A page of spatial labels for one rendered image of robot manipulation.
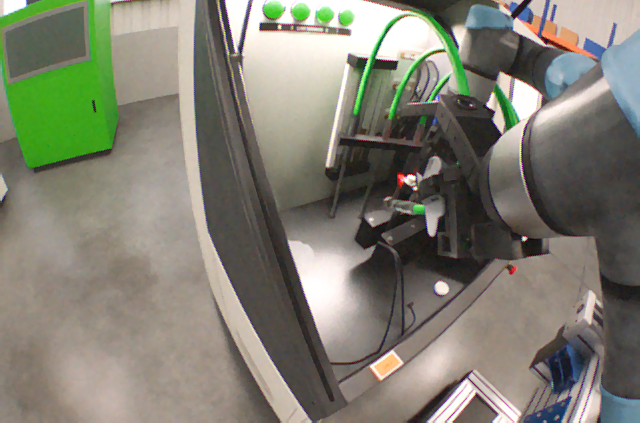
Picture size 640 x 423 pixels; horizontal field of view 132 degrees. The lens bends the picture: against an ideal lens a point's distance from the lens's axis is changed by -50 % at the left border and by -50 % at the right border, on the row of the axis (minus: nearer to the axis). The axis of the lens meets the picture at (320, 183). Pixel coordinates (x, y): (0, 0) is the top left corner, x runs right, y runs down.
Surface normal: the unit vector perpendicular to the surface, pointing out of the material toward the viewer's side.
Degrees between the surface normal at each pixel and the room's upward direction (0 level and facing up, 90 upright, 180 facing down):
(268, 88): 90
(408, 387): 0
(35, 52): 90
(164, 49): 90
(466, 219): 45
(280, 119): 90
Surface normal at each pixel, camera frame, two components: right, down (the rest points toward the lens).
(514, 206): -0.87, 0.50
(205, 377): 0.14, -0.79
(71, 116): 0.49, 0.58
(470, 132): -0.04, -0.67
